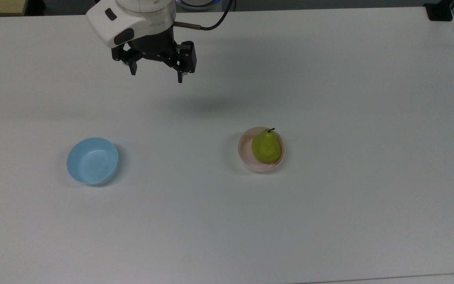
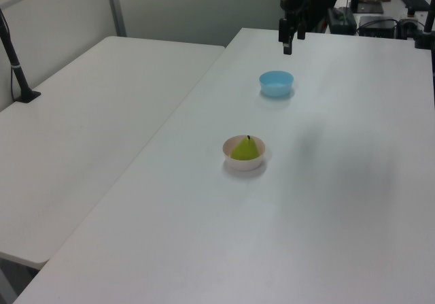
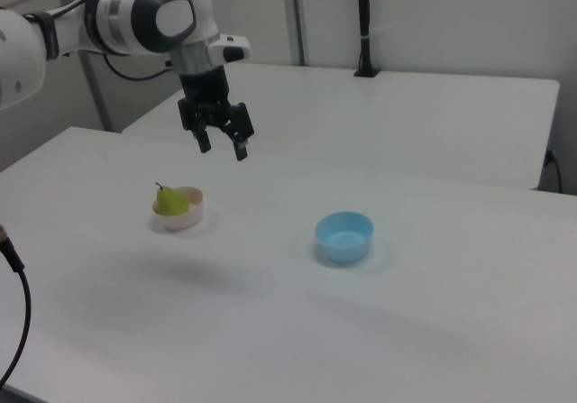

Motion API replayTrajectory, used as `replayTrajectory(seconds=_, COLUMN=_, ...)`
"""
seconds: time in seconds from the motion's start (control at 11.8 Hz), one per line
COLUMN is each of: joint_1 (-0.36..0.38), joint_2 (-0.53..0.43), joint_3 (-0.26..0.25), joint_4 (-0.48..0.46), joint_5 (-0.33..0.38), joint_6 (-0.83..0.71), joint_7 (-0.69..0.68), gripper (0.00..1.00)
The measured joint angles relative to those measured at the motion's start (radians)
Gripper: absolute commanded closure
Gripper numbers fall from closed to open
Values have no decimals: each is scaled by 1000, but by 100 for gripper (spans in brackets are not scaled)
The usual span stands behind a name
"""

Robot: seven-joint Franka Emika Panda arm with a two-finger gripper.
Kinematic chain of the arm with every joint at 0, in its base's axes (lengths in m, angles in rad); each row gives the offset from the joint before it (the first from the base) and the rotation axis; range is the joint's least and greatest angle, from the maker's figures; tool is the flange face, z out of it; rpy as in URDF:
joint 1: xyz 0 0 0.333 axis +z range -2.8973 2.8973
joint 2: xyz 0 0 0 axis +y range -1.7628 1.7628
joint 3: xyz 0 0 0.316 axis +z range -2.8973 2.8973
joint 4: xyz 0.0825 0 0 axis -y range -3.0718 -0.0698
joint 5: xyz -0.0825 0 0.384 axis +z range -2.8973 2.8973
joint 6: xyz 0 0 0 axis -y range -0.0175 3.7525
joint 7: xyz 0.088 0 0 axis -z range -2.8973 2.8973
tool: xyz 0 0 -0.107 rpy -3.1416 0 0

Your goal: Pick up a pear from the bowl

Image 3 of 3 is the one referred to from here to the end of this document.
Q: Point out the pink bowl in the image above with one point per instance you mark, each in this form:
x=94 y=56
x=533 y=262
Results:
x=188 y=216

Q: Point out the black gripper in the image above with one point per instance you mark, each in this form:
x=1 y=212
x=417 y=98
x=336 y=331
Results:
x=208 y=92

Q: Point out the blue bowl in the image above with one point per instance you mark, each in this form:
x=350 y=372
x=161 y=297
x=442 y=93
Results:
x=344 y=238

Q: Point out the green pear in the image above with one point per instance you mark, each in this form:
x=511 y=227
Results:
x=170 y=202

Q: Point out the black camera stand pole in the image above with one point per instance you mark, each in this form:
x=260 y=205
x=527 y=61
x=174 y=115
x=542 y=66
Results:
x=365 y=24

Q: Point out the white rear table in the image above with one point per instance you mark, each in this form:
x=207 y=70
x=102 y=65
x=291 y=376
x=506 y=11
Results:
x=360 y=119

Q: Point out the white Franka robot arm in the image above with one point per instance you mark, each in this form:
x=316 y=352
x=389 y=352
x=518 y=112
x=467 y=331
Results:
x=135 y=15

